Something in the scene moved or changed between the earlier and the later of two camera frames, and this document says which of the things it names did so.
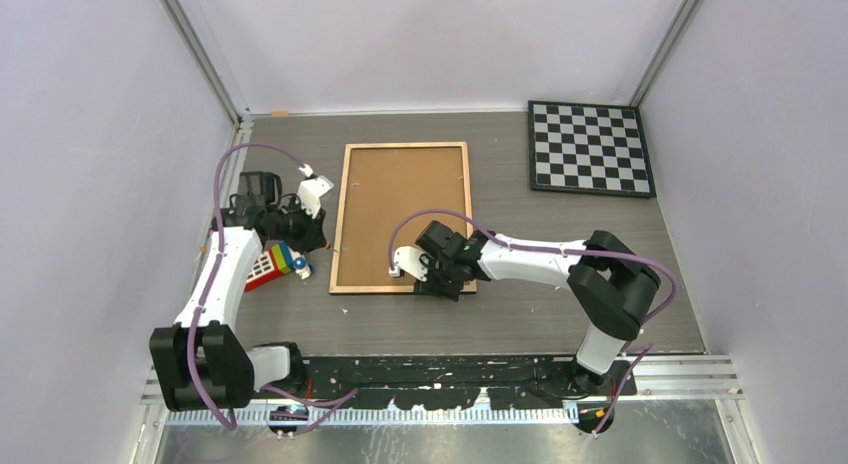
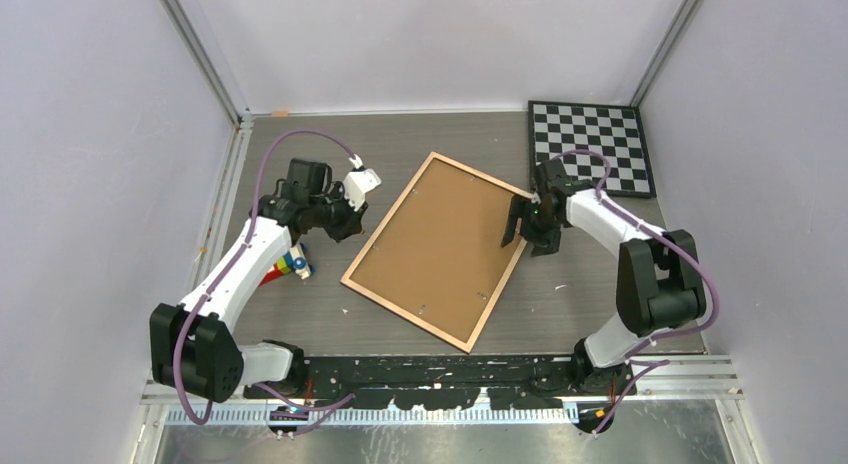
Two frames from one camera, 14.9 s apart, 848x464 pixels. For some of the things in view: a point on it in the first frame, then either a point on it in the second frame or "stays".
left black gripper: (312, 236) -> (350, 225)
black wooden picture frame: (473, 287) -> (505, 186)
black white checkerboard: (590, 149) stays
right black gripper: (431, 287) -> (521, 207)
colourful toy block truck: (278, 259) stays
